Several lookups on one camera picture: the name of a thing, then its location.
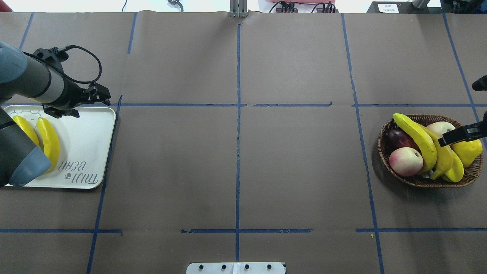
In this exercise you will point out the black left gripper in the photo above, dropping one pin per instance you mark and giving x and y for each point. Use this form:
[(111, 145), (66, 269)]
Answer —
[(71, 95)]

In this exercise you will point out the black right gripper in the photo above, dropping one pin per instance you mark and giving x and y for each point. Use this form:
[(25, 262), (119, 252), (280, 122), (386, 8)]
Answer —
[(462, 135)]

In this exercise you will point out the greenish yellow banana back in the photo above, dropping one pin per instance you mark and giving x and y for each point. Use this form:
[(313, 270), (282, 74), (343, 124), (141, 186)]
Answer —
[(421, 138)]

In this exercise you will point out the yellow banana top long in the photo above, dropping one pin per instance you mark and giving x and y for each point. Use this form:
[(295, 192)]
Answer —
[(50, 142)]

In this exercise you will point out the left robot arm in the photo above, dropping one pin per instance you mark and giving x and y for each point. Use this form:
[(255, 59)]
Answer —
[(26, 153)]

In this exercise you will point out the brown wicker basket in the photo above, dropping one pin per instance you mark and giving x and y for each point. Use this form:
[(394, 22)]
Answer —
[(387, 174)]

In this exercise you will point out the yellow pear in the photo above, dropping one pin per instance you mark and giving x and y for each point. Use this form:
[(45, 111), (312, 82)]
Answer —
[(467, 152)]

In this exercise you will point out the pink peach rear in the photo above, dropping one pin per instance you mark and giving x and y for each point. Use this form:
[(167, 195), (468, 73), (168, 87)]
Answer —
[(441, 127)]

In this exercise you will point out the pink peach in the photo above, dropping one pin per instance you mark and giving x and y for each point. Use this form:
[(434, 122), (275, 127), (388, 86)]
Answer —
[(441, 127), (406, 161)]

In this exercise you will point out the white bear print tray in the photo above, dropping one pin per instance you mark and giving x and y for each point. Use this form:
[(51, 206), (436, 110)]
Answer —
[(84, 145)]

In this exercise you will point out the yellow banana front short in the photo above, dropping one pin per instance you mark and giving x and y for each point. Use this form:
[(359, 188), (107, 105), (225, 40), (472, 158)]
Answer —
[(456, 173)]

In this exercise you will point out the pink peach front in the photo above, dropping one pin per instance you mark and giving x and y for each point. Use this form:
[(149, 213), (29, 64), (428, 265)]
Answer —
[(406, 161)]

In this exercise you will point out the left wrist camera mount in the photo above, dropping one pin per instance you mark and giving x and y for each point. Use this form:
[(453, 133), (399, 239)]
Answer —
[(53, 56)]

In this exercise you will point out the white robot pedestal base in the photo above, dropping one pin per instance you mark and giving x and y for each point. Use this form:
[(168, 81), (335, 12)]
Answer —
[(267, 267)]

